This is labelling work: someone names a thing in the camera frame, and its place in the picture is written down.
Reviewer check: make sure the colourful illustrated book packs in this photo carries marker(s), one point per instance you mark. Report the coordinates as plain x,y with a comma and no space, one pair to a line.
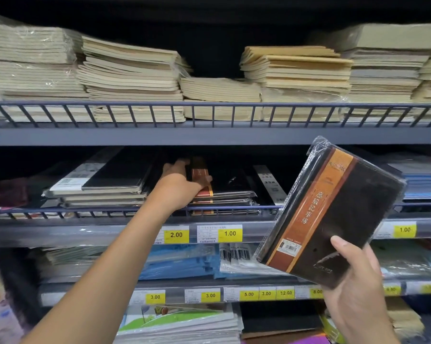
7,193

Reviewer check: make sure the grey metal store shelving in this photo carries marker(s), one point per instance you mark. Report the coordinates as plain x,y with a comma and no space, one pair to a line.
201,136

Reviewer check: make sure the stack of pale grey workbooks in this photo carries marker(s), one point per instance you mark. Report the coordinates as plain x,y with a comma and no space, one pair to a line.
68,257

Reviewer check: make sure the black notebook orange band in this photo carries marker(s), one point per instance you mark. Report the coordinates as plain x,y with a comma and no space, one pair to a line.
233,199
200,171
344,211
233,203

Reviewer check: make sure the clear wrapped barcode paper pack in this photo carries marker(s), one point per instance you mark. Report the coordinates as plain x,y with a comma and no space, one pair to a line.
237,257

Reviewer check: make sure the person's right hand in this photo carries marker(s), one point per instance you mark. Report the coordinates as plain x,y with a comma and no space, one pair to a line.
362,293

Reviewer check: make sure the stack of green white workbooks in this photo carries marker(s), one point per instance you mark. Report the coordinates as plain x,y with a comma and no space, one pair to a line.
179,329

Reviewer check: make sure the stacks of beige exercise books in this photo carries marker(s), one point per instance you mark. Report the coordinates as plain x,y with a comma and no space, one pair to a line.
129,75

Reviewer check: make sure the person's left hand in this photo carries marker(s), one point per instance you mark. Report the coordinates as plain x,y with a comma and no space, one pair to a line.
176,189

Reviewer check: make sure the stack of dark coloured paper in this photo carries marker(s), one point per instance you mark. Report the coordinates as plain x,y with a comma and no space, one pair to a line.
280,318

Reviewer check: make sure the person's left forearm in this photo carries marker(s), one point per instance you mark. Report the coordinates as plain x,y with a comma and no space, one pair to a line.
93,283

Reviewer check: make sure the row of black shelved notebooks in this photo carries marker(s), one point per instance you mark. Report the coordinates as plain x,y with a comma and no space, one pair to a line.
269,182

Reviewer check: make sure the black notebook white band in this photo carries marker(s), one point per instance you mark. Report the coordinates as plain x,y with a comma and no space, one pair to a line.
115,171
104,195
104,205

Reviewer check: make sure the blue wrapped folder packs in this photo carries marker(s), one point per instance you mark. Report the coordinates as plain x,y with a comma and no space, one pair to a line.
179,263

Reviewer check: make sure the stack of kraft paper packs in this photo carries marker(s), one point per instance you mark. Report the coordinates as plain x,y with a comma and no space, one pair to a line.
402,315

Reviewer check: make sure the pastel wrapped paper packs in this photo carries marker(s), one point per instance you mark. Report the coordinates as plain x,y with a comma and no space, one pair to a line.
409,257

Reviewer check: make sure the stack of blue exercise books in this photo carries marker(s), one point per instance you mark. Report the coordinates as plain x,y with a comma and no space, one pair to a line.
423,182

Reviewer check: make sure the row of yellow price labels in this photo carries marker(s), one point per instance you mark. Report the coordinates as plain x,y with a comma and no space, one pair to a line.
229,233

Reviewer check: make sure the clear tape roll pack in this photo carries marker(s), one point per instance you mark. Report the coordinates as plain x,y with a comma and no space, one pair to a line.
326,329

